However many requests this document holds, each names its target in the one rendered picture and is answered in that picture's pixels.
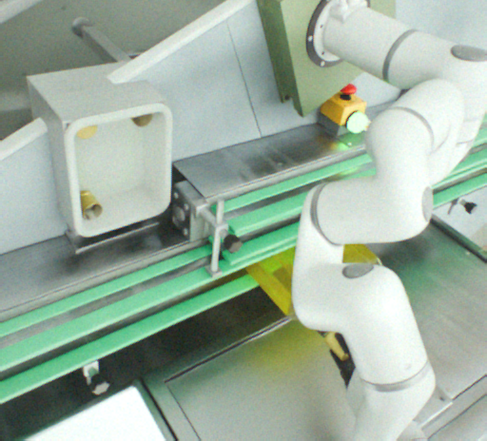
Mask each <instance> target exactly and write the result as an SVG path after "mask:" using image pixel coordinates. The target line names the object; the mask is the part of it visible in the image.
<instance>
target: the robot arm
mask: <svg viewBox="0 0 487 441"><path fill-rule="evenodd" d="M314 46H315V50H316V51H317V53H318V55H319V57H320V58H322V59H323V60H325V61H336V60H338V59H342V60H344V61H345V62H347V63H349V64H351V65H354V66H356V67H358V68H360V70H362V71H364V72H367V73H369V74H371V75H372V76H374V77H376V78H379V79H381V80H383V81H384V82H385V83H388V85H389V86H393V87H396V88H399V89H410V88H411V89H410V90H408V91H407V92H406V93H405V94H404V95H402V96H400V98H399V99H398V100H397V101H396V102H394V103H393V104H392V105H390V106H388V107H387V109H386V110H384V111H383V112H382V113H380V114H379V115H378V116H377V117H376V118H375V119H373V122H372V123H371V124H370V125H369V126H368V127H367V129H366V131H365V136H364V144H365V149H366V152H367V154H368V156H369V158H370V160H372V162H373V163H374V164H375V165H376V169H377V170H376V175H374V176H367V177H360V178H355V179H350V180H342V181H336V182H323V183H319V184H317V186H315V187H314V188H313V189H312V190H311V191H310V192H309V193H308V195H307V196H306V198H304V202H303V205H302V212H301V219H300V226H299V233H298V239H297V246H296V253H295V260H294V268H293V279H292V296H293V304H294V308H295V313H296V315H297V317H298V319H299V321H300V322H301V323H302V324H303V325H304V326H306V327H308V328H310V329H315V330H322V331H331V333H335V339H336V340H337V341H338V342H339V344H340V346H341V348H342V350H343V352H344V354H345V355H348V357H350V358H347V359H345V360H341V359H340V358H339V357H338V356H337V355H335V353H334V352H333V351H332V350H331V349H330V351H329V352H330V354H331V356H332V358H333V359H334V361H335V363H337V366H338V368H339V369H340V370H341V378H342V379H343V381H344V387H345V388H346V389H347V392H346V399H347V402H348V404H349V407H350V409H351V411H352V413H353V415H354V416H356V418H357V419H356V423H355V429H354V436H352V438H353V441H427V439H426V436H425V435H424V433H423V431H422V430H421V428H420V427H419V425H418V423H417V422H416V420H415V419H414V417H415V416H416V415H417V413H418V412H419V411H420V409H422V407H423V406H424V405H425V403H426V402H427V401H428V399H429V398H430V395H431V393H432V391H433V389H434V387H436V382H435V377H434V372H433V369H432V366H431V363H430V360H429V357H428V356H427V353H426V352H425V349H424V346H423V342H422V339H421V337H420V334H419V331H418V328H417V324H416V321H415V318H414V315H413V311H412V308H410V305H409V302H408V298H407V295H406V293H405V289H404V287H403V284H401V282H400V280H399V277H398V276H397V275H396V274H395V273H394V272H393V271H390V270H389V269H387V268H385V267H382V265H377V264H372V263H341V260H342V251H343V246H344V245H345V244H360V243H382V242H395V241H401V240H404V239H408V238H411V237H413V236H415V235H417V234H418V233H420V232H421V231H422V230H423V229H424V228H425V227H426V224H427V223H429V221H430V219H431V217H432V212H433V207H434V205H433V193H432V185H433V184H435V183H437V182H441V181H442V180H443V179H444V178H445V177H446V176H447V175H448V173H450V172H451V171H452V170H453V169H454V167H455V166H456V165H457V164H458V163H459V162H460V161H461V159H462V158H463V157H464V156H465V155H466V153H467V152H469V151H470V148H471V146H472V145H473V143H474V140H475V137H476V135H477V133H478V131H479V127H480V125H481V122H482V119H483V117H484V113H485V111H487V51H486V50H485V49H481V48H474V46H470V45H464V44H459V43H455V42H452V41H447V40H444V39H441V38H438V37H436V36H433V35H431V34H427V33H425V32H423V31H420V29H416V28H413V27H411V26H409V25H405V24H403V23H402V22H400V21H397V20H395V19H392V18H389V17H387V15H385V14H383V13H379V12H377V11H375V10H371V9H369V8H367V7H366V1H365V0H331V1H330V2H329V3H328V4H327V5H326V7H325V8H324V9H323V11H322V12H321V15H320V17H319V19H318V22H317V25H316V28H315V34H314Z"/></svg>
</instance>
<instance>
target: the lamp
mask: <svg viewBox="0 0 487 441"><path fill-rule="evenodd" d="M366 122H367V121H366V117H365V115H364V114H362V113H361V112H360V111H358V110H354V111H352V112H351V113H350V114H349V115H348V117H347V119H346V122H345V126H346V128H348V129H350V130H352V132H353V133H359V132H361V131H362V130H363V129H364V127H365V126H366Z"/></svg>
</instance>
